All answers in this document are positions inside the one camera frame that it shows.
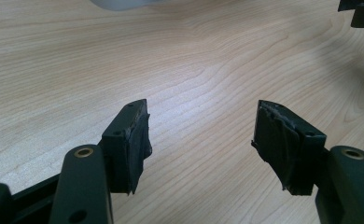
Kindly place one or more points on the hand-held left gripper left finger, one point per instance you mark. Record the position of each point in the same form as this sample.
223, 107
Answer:
124, 146

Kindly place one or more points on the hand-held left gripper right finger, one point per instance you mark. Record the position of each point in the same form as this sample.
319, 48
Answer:
289, 149

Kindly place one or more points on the white shoe rack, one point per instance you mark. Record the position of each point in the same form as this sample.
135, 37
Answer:
118, 3

